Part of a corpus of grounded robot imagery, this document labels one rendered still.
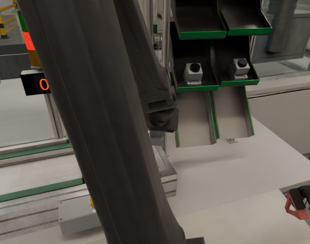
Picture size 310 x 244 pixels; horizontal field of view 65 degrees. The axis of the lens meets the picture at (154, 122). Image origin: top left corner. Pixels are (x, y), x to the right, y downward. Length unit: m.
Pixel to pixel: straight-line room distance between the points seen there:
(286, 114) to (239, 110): 1.07
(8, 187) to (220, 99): 0.79
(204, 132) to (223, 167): 0.18
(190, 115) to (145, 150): 0.72
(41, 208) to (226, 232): 0.53
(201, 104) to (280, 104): 1.08
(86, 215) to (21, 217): 0.19
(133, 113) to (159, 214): 0.08
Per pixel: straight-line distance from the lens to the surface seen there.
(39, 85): 0.87
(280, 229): 0.88
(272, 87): 1.80
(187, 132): 0.87
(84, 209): 0.73
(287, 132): 2.15
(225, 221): 0.84
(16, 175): 0.98
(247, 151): 1.11
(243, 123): 0.97
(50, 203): 0.78
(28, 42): 0.83
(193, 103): 0.90
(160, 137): 0.76
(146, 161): 0.17
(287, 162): 1.12
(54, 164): 0.97
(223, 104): 0.96
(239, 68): 0.82
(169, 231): 0.21
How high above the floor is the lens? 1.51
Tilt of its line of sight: 32 degrees down
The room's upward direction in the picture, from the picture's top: straight up
